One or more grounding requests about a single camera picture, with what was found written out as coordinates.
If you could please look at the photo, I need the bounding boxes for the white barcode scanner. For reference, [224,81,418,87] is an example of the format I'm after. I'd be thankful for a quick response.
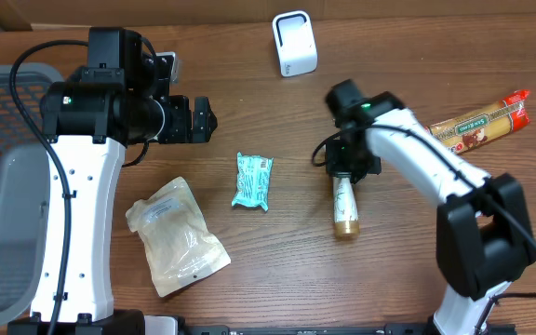
[272,10,318,77]

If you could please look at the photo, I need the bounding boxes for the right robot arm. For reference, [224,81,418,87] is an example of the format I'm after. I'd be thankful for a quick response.
[320,80,536,334]

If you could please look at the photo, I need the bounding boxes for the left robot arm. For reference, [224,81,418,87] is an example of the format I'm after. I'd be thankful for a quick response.
[7,28,218,335]

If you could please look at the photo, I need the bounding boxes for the white cosmetic tube gold cap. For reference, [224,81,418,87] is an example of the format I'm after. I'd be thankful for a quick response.
[332,177,360,239]

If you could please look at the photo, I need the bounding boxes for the teal snack packet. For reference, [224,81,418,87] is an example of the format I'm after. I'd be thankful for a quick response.
[231,152,274,212]

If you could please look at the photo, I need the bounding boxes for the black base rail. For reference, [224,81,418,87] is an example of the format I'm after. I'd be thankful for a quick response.
[141,315,518,335]

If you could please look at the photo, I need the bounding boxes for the grey plastic shopping basket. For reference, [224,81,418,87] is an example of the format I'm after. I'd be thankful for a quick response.
[0,65,50,326]

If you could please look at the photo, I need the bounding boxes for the beige mushroom pouch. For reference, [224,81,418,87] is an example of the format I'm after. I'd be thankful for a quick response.
[126,177,231,297]

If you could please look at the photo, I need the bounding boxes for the red orange pasta package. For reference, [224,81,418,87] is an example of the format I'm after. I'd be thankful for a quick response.
[426,89,529,154]

